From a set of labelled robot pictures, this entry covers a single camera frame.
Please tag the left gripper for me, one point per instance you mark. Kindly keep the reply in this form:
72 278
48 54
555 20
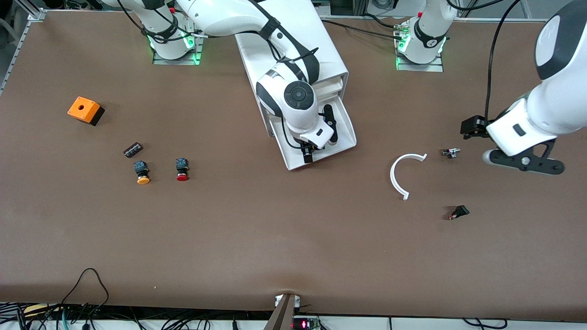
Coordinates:
475 125

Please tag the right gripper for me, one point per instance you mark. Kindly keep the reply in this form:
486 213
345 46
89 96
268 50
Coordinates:
307 151

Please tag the white drawer holding button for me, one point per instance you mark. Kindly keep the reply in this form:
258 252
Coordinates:
341 133

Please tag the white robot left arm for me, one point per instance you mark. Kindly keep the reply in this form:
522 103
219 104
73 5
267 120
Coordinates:
564 68

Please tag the white shallow drawer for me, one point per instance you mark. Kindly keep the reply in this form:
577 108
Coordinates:
332 87

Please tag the white drawer cabinet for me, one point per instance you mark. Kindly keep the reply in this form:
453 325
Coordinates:
330 50

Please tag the red mushroom push button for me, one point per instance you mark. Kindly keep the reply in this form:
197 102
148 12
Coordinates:
182 177

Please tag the yellow mushroom push button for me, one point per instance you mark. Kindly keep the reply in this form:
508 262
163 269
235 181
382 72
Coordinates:
143 179

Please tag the white curved plastic arc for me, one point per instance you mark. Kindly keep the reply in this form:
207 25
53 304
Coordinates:
392 176

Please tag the red LED display module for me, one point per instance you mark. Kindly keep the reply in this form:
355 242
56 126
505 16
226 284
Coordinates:
305 324

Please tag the small black terminal block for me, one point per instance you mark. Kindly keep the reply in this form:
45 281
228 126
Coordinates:
133 150

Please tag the small metal toggle switch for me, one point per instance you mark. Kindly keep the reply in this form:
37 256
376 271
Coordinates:
451 152

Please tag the black right camera bracket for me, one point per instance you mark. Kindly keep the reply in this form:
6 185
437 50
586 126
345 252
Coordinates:
328 112

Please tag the black camera bracket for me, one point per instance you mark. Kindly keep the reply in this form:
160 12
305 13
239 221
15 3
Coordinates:
328 112
527 161

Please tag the black left camera bracket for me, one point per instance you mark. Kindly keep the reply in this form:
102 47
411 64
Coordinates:
527 161

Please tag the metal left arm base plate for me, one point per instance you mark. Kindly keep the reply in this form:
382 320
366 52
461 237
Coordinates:
419 67

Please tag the small black rocker switch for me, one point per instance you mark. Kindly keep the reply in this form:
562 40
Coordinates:
462 211

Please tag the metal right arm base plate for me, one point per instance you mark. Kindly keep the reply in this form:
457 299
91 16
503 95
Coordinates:
176 62

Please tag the brown camera mount post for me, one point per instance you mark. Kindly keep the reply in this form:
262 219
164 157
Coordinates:
282 316

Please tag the orange button enclosure box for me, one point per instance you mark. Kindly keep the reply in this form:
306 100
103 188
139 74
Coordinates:
89 110

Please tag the aluminium frame rail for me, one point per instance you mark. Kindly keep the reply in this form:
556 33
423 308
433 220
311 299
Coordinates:
16 50

